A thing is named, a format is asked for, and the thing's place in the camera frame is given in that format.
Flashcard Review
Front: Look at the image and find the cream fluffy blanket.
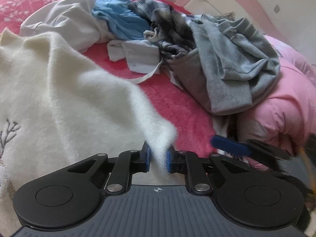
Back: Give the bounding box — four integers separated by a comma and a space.
1, 29, 179, 236

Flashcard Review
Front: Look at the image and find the pink floral bed sheet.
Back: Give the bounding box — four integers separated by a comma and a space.
1, 0, 216, 157

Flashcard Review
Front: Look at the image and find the pink quilted jacket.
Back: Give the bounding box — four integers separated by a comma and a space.
236, 35, 315, 155

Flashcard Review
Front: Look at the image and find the grey hoodie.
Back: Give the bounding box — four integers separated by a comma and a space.
166, 14, 280, 116

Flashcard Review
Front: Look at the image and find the plaid shirt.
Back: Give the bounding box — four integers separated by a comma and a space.
127, 0, 196, 59

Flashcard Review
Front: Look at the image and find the pink headboard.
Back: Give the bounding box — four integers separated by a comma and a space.
172, 0, 292, 45

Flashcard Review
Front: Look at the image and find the light blue garment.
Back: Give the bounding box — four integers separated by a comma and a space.
92, 0, 150, 41

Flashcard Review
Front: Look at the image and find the white bag garment with strap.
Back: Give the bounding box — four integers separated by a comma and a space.
107, 40, 162, 84

